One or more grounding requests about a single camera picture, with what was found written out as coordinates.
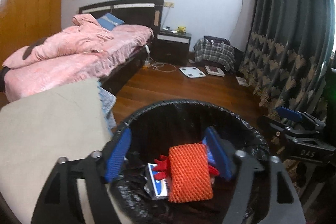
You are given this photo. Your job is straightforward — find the orange foam net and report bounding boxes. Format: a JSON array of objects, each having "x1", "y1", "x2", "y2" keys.
[{"x1": 169, "y1": 143, "x2": 214, "y2": 203}]

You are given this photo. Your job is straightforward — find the white blue cotton pad box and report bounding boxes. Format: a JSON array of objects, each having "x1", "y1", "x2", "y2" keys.
[{"x1": 144, "y1": 163, "x2": 170, "y2": 200}]

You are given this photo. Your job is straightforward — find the red fleece cloth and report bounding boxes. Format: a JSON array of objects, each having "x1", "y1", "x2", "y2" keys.
[{"x1": 153, "y1": 155, "x2": 220, "y2": 180}]

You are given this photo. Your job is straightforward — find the black lined trash bin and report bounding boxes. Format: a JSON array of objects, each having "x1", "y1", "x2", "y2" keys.
[{"x1": 110, "y1": 100, "x2": 269, "y2": 223}]

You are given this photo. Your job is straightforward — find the white booklet on floor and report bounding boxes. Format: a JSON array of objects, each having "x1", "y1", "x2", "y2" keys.
[{"x1": 236, "y1": 76, "x2": 249, "y2": 87}]

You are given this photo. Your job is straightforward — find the dark patterned curtain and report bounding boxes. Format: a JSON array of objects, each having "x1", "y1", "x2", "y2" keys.
[{"x1": 240, "y1": 0, "x2": 335, "y2": 118}]

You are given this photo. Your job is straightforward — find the red white scale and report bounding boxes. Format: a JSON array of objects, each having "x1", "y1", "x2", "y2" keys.
[{"x1": 205, "y1": 65, "x2": 225, "y2": 77}]

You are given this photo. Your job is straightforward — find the white bathroom scale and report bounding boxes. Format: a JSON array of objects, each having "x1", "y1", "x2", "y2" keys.
[{"x1": 179, "y1": 67, "x2": 206, "y2": 79}]

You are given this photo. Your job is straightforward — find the beige table cloth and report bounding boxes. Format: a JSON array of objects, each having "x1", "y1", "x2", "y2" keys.
[{"x1": 1, "y1": 79, "x2": 111, "y2": 223}]

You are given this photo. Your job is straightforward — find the plaid bag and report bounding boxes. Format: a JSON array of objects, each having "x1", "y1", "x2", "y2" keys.
[{"x1": 194, "y1": 36, "x2": 235, "y2": 72}]

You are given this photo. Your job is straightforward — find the black white nightstand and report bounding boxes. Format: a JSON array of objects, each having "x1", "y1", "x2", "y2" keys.
[{"x1": 151, "y1": 31, "x2": 191, "y2": 66}]

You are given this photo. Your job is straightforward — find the bed with pink sheet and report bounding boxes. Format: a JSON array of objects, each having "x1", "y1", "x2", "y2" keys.
[{"x1": 5, "y1": 25, "x2": 153, "y2": 102}]

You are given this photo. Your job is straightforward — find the yellow plush toy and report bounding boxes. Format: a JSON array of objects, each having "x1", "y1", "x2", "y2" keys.
[{"x1": 177, "y1": 26, "x2": 186, "y2": 34}]

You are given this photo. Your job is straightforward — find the pink duvet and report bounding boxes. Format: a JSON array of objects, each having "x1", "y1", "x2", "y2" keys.
[{"x1": 2, "y1": 14, "x2": 114, "y2": 69}]

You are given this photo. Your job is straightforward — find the blue pillow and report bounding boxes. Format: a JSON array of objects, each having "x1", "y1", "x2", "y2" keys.
[{"x1": 97, "y1": 13, "x2": 125, "y2": 31}]

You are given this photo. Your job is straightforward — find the black clothes on bed end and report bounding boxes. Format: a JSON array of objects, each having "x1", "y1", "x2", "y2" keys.
[{"x1": 0, "y1": 67, "x2": 10, "y2": 93}]

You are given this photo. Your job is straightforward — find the dark wooden headboard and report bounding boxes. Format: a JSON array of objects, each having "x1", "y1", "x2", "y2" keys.
[{"x1": 79, "y1": 0, "x2": 165, "y2": 35}]

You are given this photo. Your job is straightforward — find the wooden wardrobe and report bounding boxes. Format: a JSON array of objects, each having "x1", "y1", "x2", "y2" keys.
[{"x1": 1, "y1": 0, "x2": 61, "y2": 62}]

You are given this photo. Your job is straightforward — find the white cable on floor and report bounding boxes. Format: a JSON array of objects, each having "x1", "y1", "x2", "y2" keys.
[{"x1": 142, "y1": 44, "x2": 177, "y2": 73}]

